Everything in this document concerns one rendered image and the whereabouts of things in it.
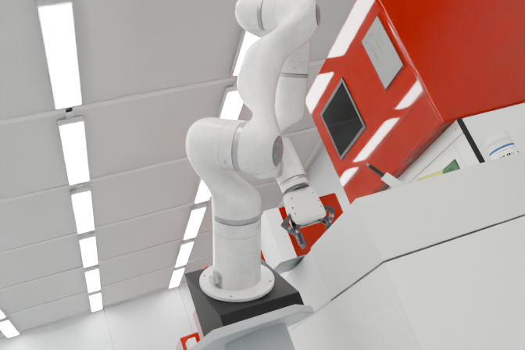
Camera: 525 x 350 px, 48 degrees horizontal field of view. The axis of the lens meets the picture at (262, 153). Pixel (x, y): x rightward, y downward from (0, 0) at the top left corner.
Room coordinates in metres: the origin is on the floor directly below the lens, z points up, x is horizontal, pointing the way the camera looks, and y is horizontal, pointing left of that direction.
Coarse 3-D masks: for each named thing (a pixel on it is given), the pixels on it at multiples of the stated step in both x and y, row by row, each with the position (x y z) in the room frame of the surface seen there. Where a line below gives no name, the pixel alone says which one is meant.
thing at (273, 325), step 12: (276, 312) 1.37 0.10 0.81; (288, 312) 1.39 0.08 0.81; (300, 312) 1.43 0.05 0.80; (312, 312) 1.54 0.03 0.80; (240, 324) 1.33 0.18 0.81; (252, 324) 1.34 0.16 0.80; (264, 324) 1.38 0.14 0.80; (276, 324) 1.46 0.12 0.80; (288, 324) 1.58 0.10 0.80; (216, 336) 1.30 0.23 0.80; (228, 336) 1.33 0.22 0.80; (240, 336) 1.42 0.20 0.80; (252, 336) 1.43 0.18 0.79; (264, 336) 1.44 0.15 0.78; (276, 336) 1.45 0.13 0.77; (288, 336) 1.49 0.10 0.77; (192, 348) 1.44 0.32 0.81; (204, 348) 1.39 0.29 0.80; (216, 348) 1.49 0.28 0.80; (228, 348) 1.47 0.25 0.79; (240, 348) 1.44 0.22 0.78; (252, 348) 1.43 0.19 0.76; (264, 348) 1.44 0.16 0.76; (276, 348) 1.45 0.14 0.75; (288, 348) 1.47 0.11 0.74
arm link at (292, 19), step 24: (264, 0) 1.28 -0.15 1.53; (288, 0) 1.27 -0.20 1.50; (312, 0) 1.28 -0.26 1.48; (264, 24) 1.31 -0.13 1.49; (288, 24) 1.26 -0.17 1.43; (312, 24) 1.29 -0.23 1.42; (264, 48) 1.26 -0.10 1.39; (288, 48) 1.30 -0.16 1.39; (240, 72) 1.28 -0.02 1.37; (264, 72) 1.26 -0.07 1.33; (240, 96) 1.29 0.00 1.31; (264, 96) 1.25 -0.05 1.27; (264, 120) 1.23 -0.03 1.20; (240, 144) 1.23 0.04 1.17; (264, 144) 1.23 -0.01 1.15; (240, 168) 1.27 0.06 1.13; (264, 168) 1.26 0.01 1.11
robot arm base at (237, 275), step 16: (224, 224) 1.36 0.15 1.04; (256, 224) 1.39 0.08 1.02; (224, 240) 1.38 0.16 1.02; (240, 240) 1.38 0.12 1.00; (256, 240) 1.41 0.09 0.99; (224, 256) 1.41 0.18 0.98; (240, 256) 1.41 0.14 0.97; (256, 256) 1.44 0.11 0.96; (208, 272) 1.52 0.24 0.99; (224, 272) 1.43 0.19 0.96; (240, 272) 1.43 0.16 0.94; (256, 272) 1.47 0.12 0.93; (208, 288) 1.46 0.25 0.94; (224, 288) 1.46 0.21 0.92; (240, 288) 1.46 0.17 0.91; (256, 288) 1.48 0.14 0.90
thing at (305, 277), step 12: (300, 264) 1.70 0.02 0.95; (312, 264) 1.62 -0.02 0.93; (288, 276) 1.82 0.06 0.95; (300, 276) 1.73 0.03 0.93; (312, 276) 1.65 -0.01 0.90; (300, 288) 1.77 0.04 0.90; (312, 288) 1.68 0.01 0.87; (324, 288) 1.60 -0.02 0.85; (312, 300) 1.71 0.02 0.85; (324, 300) 1.63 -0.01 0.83
